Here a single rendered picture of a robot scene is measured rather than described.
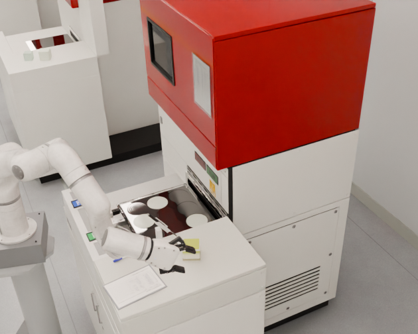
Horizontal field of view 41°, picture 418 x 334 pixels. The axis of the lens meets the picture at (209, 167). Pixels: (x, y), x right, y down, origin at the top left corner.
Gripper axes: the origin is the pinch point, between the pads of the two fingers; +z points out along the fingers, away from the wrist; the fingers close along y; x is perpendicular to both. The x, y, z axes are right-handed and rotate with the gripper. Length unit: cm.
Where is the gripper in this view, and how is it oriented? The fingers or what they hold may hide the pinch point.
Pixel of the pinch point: (187, 260)
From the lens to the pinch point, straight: 205.1
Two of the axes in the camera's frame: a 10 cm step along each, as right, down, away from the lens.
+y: 4.3, -8.2, -3.8
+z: 8.9, 3.0, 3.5
